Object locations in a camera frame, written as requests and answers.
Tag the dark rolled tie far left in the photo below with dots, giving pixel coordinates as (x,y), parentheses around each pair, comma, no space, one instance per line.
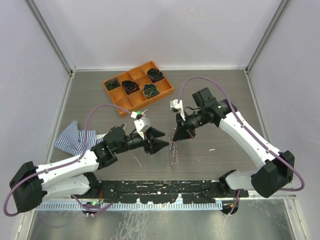
(112,84)

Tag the slotted cable duct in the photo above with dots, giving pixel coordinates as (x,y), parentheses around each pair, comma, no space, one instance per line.
(138,206)

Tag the left aluminium frame post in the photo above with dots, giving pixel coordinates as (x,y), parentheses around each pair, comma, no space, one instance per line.
(43,17)

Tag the orange compartment tray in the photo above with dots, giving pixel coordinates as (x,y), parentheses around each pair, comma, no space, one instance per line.
(137,101)

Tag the black mounting base plate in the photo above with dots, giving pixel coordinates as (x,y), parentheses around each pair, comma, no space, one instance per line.
(158,191)

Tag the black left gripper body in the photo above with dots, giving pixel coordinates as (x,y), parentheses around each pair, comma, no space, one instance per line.
(135,141)

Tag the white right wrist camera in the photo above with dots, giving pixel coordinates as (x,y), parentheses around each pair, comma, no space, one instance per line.
(176,105)

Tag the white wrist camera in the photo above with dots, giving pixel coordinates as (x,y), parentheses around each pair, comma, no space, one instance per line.
(142,125)
(176,105)

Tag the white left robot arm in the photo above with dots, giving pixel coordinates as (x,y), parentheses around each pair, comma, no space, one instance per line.
(34,184)

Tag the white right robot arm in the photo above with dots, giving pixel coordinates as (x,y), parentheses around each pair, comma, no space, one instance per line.
(274,168)

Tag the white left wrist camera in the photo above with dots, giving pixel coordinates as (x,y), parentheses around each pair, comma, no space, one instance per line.
(142,125)

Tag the blue yellow rolled tie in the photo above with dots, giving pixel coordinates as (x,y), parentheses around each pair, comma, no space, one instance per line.
(150,90)

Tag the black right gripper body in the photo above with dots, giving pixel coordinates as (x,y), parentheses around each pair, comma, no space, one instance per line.
(193,120)

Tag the aluminium corner post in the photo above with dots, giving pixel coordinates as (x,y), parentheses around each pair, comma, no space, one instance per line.
(279,12)

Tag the blue striped cloth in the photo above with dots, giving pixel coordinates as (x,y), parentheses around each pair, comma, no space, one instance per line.
(72,140)

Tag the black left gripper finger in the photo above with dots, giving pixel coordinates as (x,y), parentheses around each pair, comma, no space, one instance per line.
(154,133)
(155,145)

